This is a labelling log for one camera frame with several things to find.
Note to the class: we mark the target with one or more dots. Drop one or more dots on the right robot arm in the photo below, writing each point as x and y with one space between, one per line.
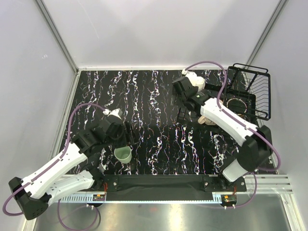
255 143

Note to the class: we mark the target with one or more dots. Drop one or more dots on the beige printed mug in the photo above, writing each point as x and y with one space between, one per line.
204 120

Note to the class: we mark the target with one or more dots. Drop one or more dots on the green cup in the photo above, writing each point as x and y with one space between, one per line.
124 154

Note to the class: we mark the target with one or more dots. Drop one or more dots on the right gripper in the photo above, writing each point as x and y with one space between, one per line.
174 92

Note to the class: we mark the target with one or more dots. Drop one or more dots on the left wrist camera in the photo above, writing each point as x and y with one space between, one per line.
117 112

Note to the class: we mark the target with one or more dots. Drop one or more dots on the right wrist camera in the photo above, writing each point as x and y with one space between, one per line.
195 80

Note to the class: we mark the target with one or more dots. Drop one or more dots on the black skull mug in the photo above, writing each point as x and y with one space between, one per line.
236 105

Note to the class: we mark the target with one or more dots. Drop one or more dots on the slotted cable duct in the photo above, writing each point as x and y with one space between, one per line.
143 198

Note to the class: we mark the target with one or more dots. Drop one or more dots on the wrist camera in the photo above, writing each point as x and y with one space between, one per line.
117 112
195 80

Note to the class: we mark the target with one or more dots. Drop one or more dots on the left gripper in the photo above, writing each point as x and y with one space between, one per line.
127 138

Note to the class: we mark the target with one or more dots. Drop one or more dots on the black wire dish rack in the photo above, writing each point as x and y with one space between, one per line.
246 82

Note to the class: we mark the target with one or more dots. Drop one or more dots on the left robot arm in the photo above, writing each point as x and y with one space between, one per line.
36 192

